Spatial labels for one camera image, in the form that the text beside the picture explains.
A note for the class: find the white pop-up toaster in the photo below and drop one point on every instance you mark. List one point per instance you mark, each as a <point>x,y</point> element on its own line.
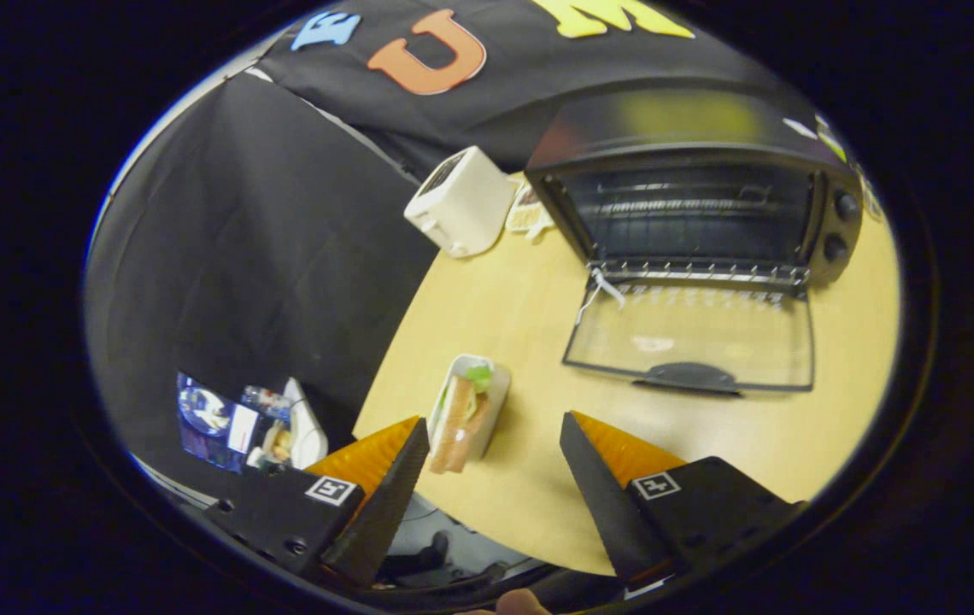
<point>466,205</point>

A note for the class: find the white rectangular plate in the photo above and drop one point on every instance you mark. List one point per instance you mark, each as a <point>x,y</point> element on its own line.
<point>497,401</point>

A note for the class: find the small white fries tray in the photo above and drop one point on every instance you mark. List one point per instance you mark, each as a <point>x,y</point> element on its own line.
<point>528,215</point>

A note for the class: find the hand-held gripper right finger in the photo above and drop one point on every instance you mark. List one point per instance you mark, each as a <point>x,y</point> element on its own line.
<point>602,504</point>

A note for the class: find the white plastic bag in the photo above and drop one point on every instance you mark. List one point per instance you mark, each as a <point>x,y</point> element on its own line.
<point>308,436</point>

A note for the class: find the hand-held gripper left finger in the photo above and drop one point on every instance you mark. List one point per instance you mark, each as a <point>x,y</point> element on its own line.
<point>389,512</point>

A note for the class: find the blue printed box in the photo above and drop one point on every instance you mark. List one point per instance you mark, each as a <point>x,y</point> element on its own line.
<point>209,418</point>

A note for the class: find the black toaster oven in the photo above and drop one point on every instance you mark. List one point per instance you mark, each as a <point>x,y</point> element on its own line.
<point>675,115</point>

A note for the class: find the white bread lettuce sandwich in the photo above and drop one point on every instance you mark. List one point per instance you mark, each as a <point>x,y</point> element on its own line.
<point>457,418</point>

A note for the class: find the clear plastic bottle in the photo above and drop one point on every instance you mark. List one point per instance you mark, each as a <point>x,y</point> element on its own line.
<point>263,398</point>

